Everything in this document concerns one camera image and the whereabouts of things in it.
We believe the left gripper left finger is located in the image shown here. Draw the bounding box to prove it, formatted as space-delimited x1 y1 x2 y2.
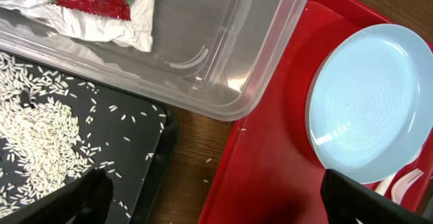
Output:
1 169 114 224

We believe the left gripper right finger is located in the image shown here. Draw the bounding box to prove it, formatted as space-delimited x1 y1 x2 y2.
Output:
321 169 432 224

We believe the food scraps and rice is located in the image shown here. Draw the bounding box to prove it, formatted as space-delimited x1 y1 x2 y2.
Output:
0 51 167 219

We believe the white napkin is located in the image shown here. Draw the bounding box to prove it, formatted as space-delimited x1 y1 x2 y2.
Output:
1 0 155 52

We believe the white plastic spoon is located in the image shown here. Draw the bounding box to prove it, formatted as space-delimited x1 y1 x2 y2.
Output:
355 149 424 224

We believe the pink plastic fork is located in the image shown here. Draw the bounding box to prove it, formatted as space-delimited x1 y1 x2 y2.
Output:
391 169 424 204

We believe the red plastic tray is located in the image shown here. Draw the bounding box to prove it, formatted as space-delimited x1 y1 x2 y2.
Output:
198 0 433 224

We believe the black plastic bin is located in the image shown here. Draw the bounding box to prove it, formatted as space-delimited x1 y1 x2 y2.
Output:
1 53 177 223

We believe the light blue plate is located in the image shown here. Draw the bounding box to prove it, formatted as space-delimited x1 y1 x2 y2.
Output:
304 24 432 184

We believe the clear plastic bin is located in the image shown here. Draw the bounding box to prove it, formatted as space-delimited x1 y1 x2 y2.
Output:
1 0 307 121

